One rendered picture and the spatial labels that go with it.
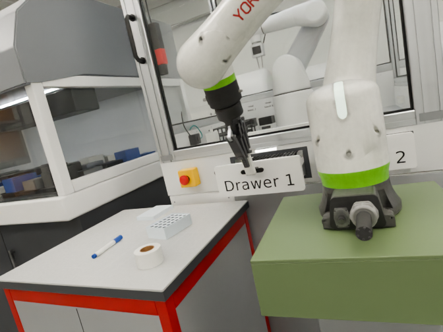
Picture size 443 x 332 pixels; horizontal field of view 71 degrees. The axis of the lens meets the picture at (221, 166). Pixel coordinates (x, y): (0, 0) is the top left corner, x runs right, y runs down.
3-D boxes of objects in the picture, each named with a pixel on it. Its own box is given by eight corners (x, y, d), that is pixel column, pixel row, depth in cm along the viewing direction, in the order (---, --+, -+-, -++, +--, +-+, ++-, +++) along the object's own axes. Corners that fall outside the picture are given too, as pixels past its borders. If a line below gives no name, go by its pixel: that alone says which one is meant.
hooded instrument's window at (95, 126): (60, 196, 127) (26, 85, 119) (-123, 217, 202) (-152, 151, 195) (192, 146, 228) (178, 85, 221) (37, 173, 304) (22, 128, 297)
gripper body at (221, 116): (219, 100, 89) (229, 128, 94) (209, 112, 83) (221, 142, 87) (242, 94, 86) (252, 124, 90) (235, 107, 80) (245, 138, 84)
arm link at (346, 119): (387, 164, 66) (374, 74, 63) (396, 184, 52) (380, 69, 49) (323, 172, 71) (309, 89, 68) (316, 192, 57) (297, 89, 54)
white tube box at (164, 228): (166, 240, 94) (163, 228, 94) (148, 238, 99) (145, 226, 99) (192, 223, 104) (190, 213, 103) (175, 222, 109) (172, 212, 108)
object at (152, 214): (153, 220, 117) (153, 216, 117) (137, 221, 121) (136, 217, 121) (173, 208, 128) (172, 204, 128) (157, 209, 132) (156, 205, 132)
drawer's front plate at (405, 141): (417, 167, 93) (413, 132, 91) (318, 177, 105) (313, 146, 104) (416, 166, 95) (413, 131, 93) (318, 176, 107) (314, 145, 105)
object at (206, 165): (452, 168, 91) (448, 120, 89) (168, 195, 134) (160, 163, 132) (406, 128, 176) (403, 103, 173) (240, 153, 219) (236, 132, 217)
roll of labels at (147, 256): (144, 257, 85) (141, 244, 84) (167, 255, 83) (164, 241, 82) (132, 271, 78) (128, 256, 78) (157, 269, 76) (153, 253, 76)
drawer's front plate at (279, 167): (304, 190, 94) (298, 155, 93) (220, 197, 107) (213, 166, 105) (306, 188, 96) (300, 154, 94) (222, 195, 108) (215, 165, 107)
